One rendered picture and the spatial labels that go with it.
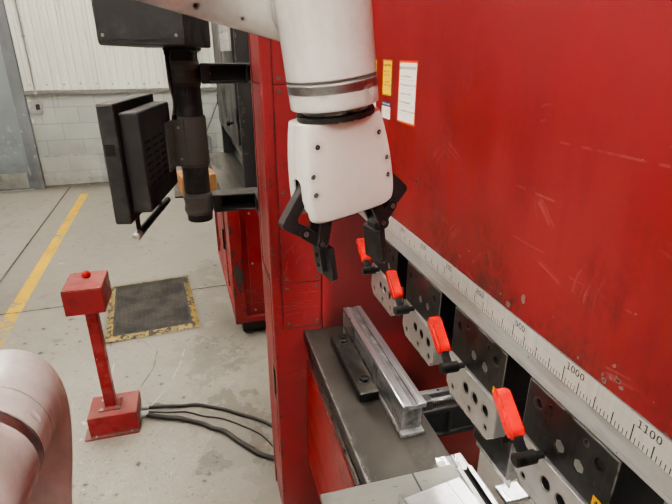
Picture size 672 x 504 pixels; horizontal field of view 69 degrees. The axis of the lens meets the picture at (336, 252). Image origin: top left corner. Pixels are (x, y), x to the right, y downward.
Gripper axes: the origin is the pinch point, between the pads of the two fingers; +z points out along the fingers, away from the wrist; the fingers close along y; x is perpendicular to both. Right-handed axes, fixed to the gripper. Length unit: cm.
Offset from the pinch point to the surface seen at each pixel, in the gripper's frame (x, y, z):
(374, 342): -55, -34, 62
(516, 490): 3, -27, 56
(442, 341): -8.8, -19.8, 26.8
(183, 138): -147, -13, 14
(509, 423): 10.3, -14.6, 25.7
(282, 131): -87, -29, 6
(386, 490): -9, -7, 54
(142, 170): -114, 8, 14
